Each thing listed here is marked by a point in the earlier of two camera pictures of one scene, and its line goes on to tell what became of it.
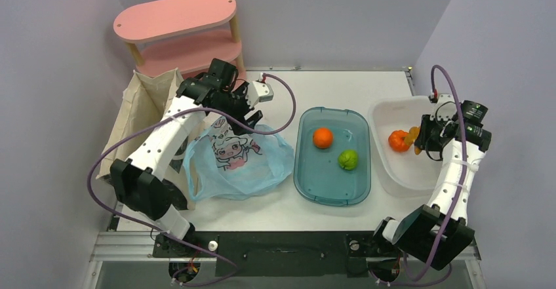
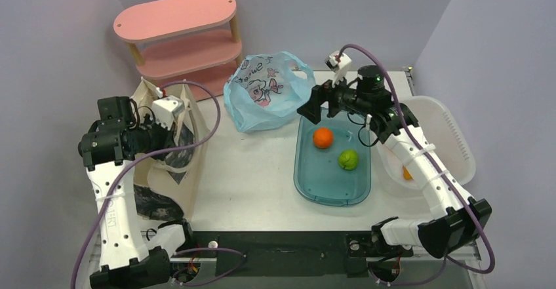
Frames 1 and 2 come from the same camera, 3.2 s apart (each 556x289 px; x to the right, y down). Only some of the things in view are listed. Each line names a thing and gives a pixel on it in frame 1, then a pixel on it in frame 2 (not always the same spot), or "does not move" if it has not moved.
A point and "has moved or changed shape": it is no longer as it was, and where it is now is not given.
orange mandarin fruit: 322,138 does not move
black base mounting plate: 284,253 does not move
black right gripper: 427,124 -> 311,109
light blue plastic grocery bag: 223,164 -> 264,92
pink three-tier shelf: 183,34 does not move
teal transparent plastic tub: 332,156 does not move
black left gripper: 246,110 -> 167,136
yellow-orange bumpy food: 410,137 has moved or changed shape
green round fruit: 348,159 does not move
